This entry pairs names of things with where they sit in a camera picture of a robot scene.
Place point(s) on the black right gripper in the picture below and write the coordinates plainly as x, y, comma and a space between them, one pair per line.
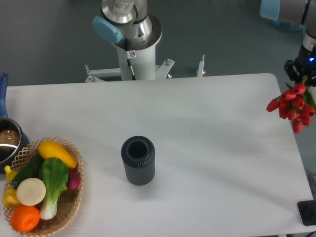
303, 65

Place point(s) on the red tulip bouquet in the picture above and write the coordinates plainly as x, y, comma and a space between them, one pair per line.
296, 104

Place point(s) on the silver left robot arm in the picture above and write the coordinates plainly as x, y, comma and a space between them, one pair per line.
127, 24

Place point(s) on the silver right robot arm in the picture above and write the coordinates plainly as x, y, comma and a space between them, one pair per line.
299, 12

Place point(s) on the black device at table corner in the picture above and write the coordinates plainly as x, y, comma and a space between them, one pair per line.
307, 210

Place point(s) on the dark grey ribbed vase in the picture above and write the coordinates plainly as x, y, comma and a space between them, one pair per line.
138, 157

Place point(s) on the purple red radish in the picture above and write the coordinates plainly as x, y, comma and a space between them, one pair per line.
73, 179

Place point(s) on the yellow squash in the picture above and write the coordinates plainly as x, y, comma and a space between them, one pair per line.
50, 149

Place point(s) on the green bok choy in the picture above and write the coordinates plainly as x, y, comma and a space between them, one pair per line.
54, 174

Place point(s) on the woven wicker basket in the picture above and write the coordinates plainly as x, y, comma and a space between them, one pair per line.
68, 202

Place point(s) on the dark green cucumber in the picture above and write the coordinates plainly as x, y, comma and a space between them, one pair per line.
30, 170

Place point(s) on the orange fruit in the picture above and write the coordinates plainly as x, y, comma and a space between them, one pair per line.
25, 218

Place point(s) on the yellow bell pepper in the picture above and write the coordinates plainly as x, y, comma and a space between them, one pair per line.
9, 197

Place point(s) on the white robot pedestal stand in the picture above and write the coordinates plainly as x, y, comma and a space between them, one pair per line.
134, 65

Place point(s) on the blue handled saucepan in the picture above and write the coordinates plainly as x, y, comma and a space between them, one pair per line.
12, 138

